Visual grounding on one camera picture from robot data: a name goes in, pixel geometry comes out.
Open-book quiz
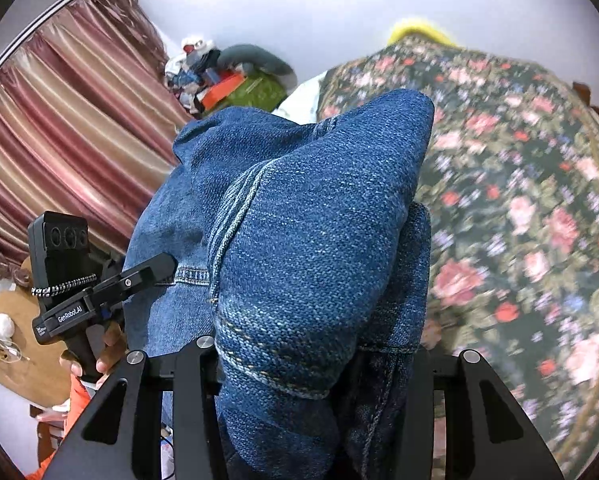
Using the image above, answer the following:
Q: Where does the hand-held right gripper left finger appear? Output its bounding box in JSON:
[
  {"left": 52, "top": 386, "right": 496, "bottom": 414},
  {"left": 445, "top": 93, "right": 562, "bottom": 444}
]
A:
[{"left": 42, "top": 336, "right": 229, "bottom": 480}]

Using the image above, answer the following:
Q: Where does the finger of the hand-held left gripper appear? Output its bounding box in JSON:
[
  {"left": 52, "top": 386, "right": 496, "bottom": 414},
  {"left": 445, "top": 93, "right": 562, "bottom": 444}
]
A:
[{"left": 114, "top": 252, "right": 176, "bottom": 306}]

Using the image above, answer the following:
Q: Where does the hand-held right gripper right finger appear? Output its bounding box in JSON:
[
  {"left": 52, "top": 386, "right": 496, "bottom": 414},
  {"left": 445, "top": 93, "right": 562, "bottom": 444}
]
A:
[{"left": 394, "top": 347, "right": 565, "bottom": 480}]

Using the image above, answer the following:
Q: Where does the blue denim jacket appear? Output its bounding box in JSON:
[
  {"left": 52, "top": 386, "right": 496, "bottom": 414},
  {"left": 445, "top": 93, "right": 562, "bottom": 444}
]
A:
[{"left": 124, "top": 88, "right": 435, "bottom": 480}]

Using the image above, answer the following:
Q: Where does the person's left hand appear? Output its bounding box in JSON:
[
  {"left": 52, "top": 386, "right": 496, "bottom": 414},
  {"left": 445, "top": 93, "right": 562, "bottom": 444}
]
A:
[{"left": 60, "top": 322, "right": 128, "bottom": 388}]

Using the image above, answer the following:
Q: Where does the brown wooden board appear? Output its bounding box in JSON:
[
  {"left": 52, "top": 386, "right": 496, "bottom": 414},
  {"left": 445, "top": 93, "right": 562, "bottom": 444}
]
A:
[{"left": 0, "top": 257, "right": 73, "bottom": 406}]

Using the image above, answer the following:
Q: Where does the red striped curtain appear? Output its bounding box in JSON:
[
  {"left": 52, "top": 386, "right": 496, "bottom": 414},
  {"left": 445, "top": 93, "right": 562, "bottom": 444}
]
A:
[{"left": 0, "top": 0, "right": 200, "bottom": 281}]

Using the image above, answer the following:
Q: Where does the orange box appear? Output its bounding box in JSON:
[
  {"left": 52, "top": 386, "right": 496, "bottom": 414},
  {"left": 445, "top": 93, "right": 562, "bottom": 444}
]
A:
[{"left": 200, "top": 72, "right": 245, "bottom": 111}]

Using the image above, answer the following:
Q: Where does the pile of small clutter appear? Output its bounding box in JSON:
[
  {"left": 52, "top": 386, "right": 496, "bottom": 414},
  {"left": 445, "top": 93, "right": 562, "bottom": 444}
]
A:
[{"left": 164, "top": 35, "right": 225, "bottom": 116}]

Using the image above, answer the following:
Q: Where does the green bag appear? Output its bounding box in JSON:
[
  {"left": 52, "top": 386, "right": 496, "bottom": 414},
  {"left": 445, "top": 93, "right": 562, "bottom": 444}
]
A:
[{"left": 227, "top": 72, "right": 288, "bottom": 113}]

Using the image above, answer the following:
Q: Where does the dark floral blanket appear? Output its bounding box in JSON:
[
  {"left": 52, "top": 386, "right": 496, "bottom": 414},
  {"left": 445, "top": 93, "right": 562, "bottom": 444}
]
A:
[{"left": 317, "top": 42, "right": 599, "bottom": 480}]

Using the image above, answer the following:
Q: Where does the white cloth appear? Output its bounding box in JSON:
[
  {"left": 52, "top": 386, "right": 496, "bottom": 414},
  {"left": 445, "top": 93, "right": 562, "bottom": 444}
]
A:
[{"left": 272, "top": 72, "right": 330, "bottom": 123}]

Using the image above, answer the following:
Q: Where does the grey neck pillow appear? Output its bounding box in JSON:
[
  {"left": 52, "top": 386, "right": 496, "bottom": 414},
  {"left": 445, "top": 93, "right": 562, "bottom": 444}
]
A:
[{"left": 218, "top": 44, "right": 298, "bottom": 88}]

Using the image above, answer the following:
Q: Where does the yellow plush blanket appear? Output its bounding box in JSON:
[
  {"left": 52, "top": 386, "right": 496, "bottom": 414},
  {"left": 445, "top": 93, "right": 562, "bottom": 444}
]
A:
[{"left": 388, "top": 17, "right": 463, "bottom": 50}]

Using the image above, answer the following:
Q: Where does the wooden headboard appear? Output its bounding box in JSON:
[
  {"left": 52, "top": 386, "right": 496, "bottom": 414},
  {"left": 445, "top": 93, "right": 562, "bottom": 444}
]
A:
[{"left": 572, "top": 80, "right": 599, "bottom": 121}]

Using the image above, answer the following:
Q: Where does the white curtain rail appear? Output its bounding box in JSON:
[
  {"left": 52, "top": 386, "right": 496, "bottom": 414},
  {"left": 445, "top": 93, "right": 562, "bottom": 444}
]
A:
[{"left": 0, "top": 0, "right": 140, "bottom": 91}]

